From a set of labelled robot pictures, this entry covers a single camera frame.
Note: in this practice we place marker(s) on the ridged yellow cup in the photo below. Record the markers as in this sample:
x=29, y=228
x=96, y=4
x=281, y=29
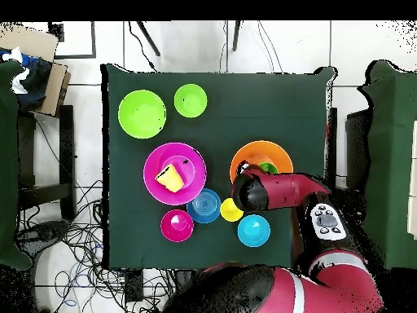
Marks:
x=171, y=179

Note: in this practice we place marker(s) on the large pink bowl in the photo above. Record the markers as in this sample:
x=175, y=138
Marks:
x=156, y=156

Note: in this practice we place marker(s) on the large orange bowl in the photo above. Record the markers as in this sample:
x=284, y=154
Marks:
x=260, y=151

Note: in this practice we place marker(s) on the ridged green cup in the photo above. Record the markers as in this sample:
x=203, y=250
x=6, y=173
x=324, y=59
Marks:
x=268, y=168

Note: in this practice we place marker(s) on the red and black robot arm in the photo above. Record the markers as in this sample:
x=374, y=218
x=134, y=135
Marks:
x=293, y=192

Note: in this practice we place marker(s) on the dark blue bowl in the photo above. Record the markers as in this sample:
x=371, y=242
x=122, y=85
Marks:
x=204, y=206

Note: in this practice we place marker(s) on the smooth yellow cup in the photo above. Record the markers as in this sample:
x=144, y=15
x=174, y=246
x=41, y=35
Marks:
x=228, y=212

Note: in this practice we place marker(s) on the small red bowl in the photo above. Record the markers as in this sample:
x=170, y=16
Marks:
x=177, y=228

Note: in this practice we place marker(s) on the small light blue bowl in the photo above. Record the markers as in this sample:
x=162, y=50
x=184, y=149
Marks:
x=253, y=230

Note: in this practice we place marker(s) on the small green bowl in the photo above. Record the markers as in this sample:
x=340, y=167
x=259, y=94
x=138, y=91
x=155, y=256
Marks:
x=190, y=100

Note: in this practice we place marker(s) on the large green bowl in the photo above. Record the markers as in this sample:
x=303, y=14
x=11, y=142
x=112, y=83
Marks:
x=141, y=114

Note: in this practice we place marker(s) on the dark green tablecloth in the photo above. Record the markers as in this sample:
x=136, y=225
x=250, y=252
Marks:
x=146, y=244
x=391, y=146
x=8, y=163

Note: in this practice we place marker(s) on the black tripod leg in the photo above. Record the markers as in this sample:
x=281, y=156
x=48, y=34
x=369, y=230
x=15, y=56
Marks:
x=236, y=36
x=148, y=38

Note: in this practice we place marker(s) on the black stool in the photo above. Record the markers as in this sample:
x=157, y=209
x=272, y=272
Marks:
x=66, y=163

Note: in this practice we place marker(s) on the black cabinet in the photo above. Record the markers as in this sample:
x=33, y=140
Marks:
x=356, y=146

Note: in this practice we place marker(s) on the blue and black bag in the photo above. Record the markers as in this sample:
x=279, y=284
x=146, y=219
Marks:
x=35, y=84

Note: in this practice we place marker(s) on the cardboard box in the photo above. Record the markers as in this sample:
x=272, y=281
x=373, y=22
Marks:
x=32, y=39

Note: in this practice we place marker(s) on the black frame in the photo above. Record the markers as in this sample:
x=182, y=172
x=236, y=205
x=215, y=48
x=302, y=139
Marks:
x=93, y=39

